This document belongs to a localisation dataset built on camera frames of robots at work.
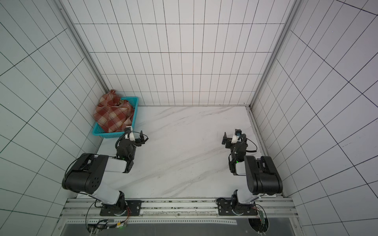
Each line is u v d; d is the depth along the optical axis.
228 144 0.83
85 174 0.46
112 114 1.03
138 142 0.83
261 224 0.68
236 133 0.76
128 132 0.77
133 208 0.73
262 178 0.45
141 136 0.85
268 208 0.75
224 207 0.73
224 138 0.83
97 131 0.95
